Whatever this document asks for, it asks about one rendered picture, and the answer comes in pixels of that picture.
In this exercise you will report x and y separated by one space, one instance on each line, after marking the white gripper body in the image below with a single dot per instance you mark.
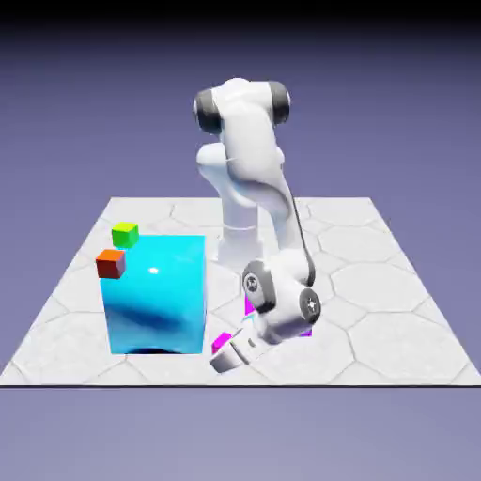
240 347

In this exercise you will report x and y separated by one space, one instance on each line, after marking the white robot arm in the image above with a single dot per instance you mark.
250 150

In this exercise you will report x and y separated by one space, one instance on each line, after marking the small magenta cube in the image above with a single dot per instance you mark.
221 341

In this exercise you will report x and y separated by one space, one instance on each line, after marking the small red cube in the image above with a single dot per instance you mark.
109 263

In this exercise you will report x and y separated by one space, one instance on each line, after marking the small green cube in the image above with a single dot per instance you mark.
126 233

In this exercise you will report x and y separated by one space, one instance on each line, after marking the large cyan box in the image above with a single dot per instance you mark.
158 293

